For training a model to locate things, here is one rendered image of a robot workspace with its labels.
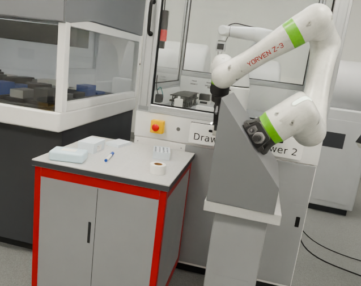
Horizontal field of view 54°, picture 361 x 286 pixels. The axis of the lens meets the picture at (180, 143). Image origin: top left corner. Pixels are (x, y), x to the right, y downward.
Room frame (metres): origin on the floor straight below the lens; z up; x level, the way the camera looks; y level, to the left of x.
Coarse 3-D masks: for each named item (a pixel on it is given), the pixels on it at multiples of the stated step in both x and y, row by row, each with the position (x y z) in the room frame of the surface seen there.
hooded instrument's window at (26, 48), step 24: (0, 24) 1.91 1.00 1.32; (24, 24) 1.88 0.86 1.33; (48, 24) 1.85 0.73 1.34; (0, 48) 1.91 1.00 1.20; (24, 48) 1.88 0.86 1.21; (48, 48) 1.85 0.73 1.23; (72, 48) 1.96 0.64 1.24; (96, 48) 2.24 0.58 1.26; (120, 48) 2.62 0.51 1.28; (0, 72) 1.91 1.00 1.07; (24, 72) 1.88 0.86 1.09; (48, 72) 1.85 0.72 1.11; (72, 72) 1.97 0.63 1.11; (96, 72) 2.27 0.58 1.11; (120, 72) 2.66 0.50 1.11; (0, 96) 1.91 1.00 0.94; (24, 96) 1.88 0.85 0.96; (48, 96) 1.85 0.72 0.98; (72, 96) 1.98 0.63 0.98; (96, 96) 2.29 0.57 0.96
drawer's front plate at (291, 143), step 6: (288, 138) 1.83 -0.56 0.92; (294, 138) 1.82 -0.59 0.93; (276, 144) 1.84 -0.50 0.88; (282, 144) 1.83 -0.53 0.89; (288, 144) 1.83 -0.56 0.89; (294, 144) 1.82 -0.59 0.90; (276, 150) 1.84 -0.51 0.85; (288, 150) 1.83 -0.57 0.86; (294, 150) 1.82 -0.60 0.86; (300, 150) 1.82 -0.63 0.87; (282, 156) 1.83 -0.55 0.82; (288, 156) 1.83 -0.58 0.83; (294, 156) 1.82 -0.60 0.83; (300, 156) 1.81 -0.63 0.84
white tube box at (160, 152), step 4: (156, 148) 1.78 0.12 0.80; (160, 148) 1.80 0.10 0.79; (164, 148) 1.80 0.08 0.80; (168, 148) 1.81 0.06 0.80; (156, 152) 1.70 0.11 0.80; (160, 152) 1.70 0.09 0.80; (164, 152) 1.72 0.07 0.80; (168, 152) 1.73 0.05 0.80; (156, 156) 1.70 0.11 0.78; (160, 156) 1.70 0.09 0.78; (164, 156) 1.70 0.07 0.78; (168, 156) 1.70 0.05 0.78; (168, 160) 1.70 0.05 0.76
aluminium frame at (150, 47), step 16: (160, 0) 1.99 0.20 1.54; (336, 0) 1.83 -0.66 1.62; (352, 0) 1.82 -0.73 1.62; (160, 16) 2.01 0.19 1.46; (336, 16) 1.83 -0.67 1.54; (144, 32) 2.01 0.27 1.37; (144, 48) 2.01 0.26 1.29; (144, 64) 2.01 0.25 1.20; (336, 64) 1.82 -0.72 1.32; (144, 80) 2.00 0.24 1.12; (144, 96) 2.00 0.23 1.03; (160, 112) 1.98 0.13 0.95; (176, 112) 1.97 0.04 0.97; (192, 112) 1.94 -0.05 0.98; (208, 112) 1.95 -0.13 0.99
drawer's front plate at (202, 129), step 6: (192, 126) 1.91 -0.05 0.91; (198, 126) 1.91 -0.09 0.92; (204, 126) 1.90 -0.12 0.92; (210, 126) 1.90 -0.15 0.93; (192, 132) 1.91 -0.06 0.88; (198, 132) 1.91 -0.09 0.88; (204, 132) 1.90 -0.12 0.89; (210, 132) 1.89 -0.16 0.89; (192, 138) 1.91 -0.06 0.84; (204, 138) 1.90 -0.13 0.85; (210, 138) 1.89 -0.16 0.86; (204, 144) 1.90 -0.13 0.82; (210, 144) 1.89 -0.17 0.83
